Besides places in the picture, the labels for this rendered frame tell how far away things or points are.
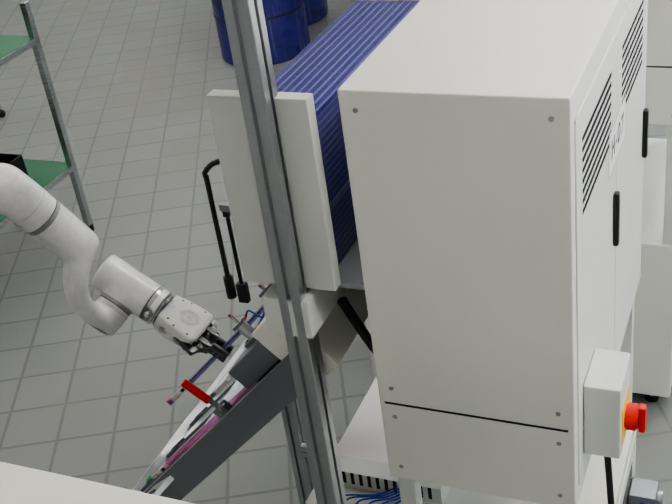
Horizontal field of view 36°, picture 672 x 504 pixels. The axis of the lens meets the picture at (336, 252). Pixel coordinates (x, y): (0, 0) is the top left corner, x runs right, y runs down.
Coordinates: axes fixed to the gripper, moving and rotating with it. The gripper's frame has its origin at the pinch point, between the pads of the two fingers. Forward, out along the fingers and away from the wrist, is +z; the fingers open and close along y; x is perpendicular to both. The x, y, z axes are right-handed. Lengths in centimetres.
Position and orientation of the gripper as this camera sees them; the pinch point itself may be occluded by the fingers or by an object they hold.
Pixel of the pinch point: (221, 349)
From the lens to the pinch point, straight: 228.1
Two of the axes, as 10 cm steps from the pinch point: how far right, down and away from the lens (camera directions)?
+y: 3.7, -5.2, 7.7
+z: 8.3, 5.6, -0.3
